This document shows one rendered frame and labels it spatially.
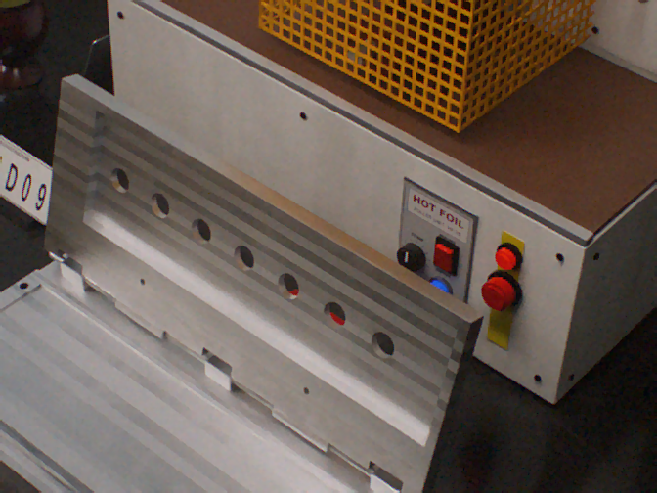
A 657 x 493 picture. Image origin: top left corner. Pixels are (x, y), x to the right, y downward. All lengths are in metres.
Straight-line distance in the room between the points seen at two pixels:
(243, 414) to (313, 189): 0.23
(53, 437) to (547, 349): 0.42
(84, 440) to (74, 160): 0.25
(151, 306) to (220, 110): 0.22
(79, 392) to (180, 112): 0.32
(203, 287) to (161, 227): 0.06
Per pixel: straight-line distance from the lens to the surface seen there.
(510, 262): 1.22
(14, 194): 1.48
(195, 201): 1.24
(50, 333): 1.34
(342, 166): 1.32
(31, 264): 1.44
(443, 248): 1.27
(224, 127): 1.41
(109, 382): 1.29
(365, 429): 1.18
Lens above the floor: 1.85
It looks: 42 degrees down
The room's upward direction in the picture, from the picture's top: 3 degrees clockwise
